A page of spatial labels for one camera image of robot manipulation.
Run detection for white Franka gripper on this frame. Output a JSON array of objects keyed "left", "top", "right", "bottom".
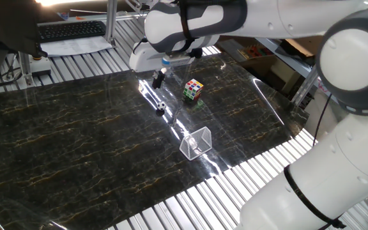
[{"left": 128, "top": 41, "right": 201, "bottom": 89}]

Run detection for white mesh miniature goal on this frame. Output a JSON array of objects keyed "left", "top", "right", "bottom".
[{"left": 179, "top": 126, "right": 213, "bottom": 161}]

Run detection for multicoloured Rubik's cube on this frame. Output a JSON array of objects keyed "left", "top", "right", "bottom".
[{"left": 183, "top": 78, "right": 204, "bottom": 102}]

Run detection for white paper sheets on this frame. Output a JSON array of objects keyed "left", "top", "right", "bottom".
[{"left": 40, "top": 35, "right": 113, "bottom": 58}]

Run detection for black computer keyboard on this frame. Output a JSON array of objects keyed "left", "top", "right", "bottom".
[{"left": 38, "top": 20, "right": 107, "bottom": 44}]

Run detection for colourful toy block set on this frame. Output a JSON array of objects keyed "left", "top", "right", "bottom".
[{"left": 237, "top": 43, "right": 276, "bottom": 61}]

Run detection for black marble pattern mat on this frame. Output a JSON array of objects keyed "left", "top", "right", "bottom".
[{"left": 0, "top": 52, "right": 309, "bottom": 230}]

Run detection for white emergency stop button box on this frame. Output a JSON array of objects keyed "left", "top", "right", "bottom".
[{"left": 30, "top": 54, "right": 52, "bottom": 77}]

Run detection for brown cardboard box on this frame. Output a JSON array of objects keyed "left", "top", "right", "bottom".
[{"left": 279, "top": 34, "right": 325, "bottom": 58}]

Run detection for dark computer monitor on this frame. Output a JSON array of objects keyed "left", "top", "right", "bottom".
[{"left": 0, "top": 0, "right": 49, "bottom": 81}]

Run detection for tall aluminium profile post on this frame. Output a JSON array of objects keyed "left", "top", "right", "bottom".
[{"left": 104, "top": 0, "right": 118, "bottom": 47}]

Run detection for short aluminium profile post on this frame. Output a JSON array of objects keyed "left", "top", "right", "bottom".
[{"left": 17, "top": 50, "right": 35, "bottom": 86}]

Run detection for slanted aluminium frame post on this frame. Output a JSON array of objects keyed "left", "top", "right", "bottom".
[{"left": 291, "top": 65, "right": 319, "bottom": 106}]

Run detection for black cables bundle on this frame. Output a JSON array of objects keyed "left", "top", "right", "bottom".
[{"left": 0, "top": 57, "right": 24, "bottom": 89}]

